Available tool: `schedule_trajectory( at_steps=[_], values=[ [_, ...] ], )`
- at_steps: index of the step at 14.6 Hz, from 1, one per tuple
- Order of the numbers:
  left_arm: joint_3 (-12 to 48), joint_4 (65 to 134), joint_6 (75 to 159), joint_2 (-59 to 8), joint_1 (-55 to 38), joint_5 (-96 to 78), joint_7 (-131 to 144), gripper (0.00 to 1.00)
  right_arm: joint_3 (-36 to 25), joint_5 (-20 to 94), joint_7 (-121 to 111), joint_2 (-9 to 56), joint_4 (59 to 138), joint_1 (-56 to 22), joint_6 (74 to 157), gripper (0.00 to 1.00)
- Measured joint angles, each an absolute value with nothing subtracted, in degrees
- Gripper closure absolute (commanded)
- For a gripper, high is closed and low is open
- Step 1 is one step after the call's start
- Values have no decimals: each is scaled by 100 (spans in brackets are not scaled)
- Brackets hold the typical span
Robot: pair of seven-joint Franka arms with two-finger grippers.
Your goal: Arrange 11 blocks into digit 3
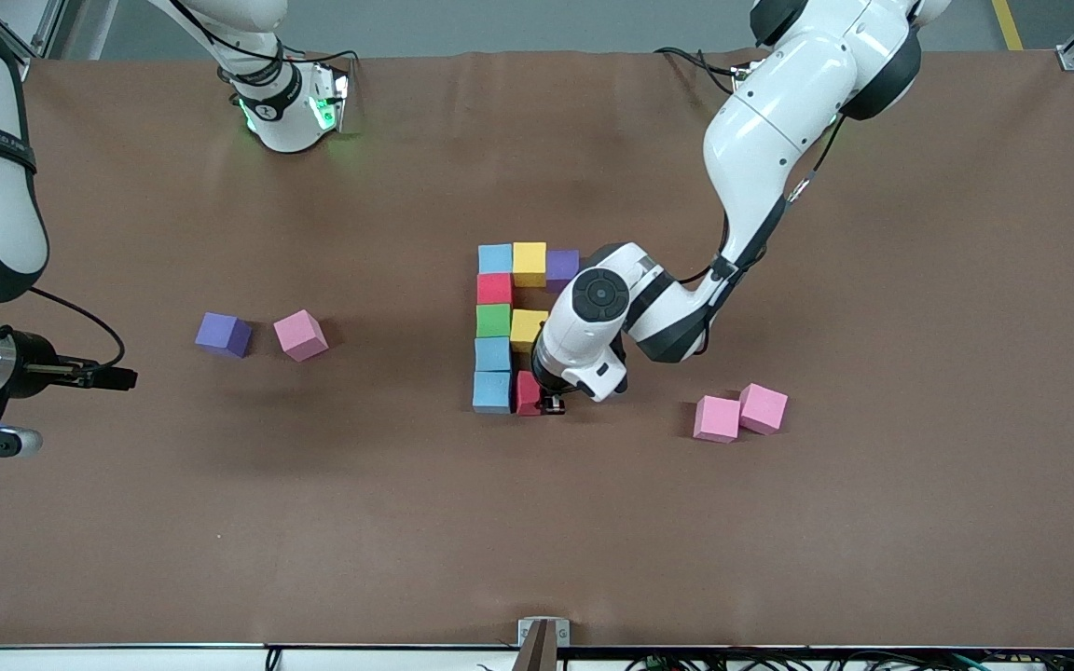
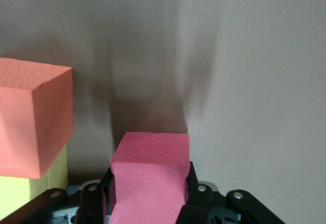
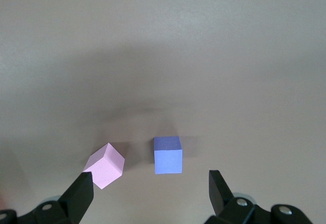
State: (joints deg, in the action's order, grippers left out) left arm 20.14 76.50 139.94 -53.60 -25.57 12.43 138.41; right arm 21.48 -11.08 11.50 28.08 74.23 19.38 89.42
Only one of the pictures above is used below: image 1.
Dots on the green foam cube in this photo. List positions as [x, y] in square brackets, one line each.
[493, 321]

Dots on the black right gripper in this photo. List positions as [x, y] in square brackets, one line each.
[34, 362]

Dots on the light blue foam cube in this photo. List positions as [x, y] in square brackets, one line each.
[491, 392]
[495, 260]
[492, 354]

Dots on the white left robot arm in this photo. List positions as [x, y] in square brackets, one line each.
[761, 140]

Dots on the pink foam cube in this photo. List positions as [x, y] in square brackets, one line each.
[763, 408]
[717, 418]
[300, 335]

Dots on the red foam cube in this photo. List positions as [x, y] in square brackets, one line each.
[495, 289]
[528, 393]

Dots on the large table cover sheet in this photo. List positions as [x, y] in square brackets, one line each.
[537, 559]

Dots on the purple foam cube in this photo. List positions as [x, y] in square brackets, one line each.
[223, 335]
[561, 266]

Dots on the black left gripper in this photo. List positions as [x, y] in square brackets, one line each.
[548, 383]

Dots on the yellow foam cube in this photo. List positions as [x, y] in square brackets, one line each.
[526, 328]
[529, 264]

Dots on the silver camera mount bracket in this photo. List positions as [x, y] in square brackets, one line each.
[526, 634]

